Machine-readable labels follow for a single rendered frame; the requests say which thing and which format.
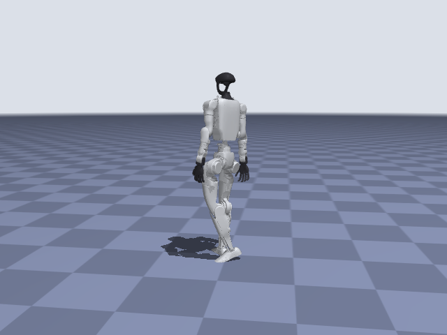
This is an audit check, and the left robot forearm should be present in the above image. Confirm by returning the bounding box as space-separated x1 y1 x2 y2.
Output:
196 128 210 163

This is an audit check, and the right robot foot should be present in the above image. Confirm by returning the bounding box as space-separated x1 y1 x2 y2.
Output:
212 246 226 255

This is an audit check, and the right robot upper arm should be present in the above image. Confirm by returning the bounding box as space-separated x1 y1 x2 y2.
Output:
237 103 247 139

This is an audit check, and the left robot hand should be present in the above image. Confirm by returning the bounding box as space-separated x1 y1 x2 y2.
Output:
192 157 205 183

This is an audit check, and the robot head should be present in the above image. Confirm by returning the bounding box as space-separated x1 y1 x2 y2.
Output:
215 73 235 100

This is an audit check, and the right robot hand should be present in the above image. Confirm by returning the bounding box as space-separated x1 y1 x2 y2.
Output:
235 156 249 182

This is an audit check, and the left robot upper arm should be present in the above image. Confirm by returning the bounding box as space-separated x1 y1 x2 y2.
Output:
203 100 217 137

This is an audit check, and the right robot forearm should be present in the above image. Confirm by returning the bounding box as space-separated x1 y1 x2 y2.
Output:
238 134 247 162

